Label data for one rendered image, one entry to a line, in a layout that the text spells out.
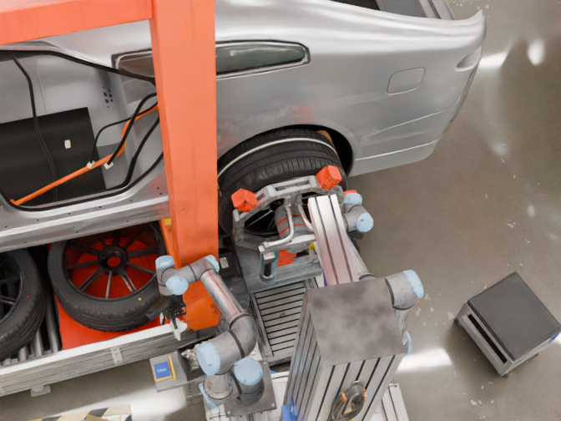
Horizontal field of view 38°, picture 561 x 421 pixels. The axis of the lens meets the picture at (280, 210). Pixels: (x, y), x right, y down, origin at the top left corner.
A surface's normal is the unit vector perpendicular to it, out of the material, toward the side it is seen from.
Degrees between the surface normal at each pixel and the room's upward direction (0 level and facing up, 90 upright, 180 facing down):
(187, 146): 90
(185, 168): 90
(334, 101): 90
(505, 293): 0
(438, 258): 0
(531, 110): 0
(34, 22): 90
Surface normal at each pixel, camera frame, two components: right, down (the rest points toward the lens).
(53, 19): 0.29, 0.83
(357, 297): 0.06, -0.52
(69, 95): 0.27, 0.38
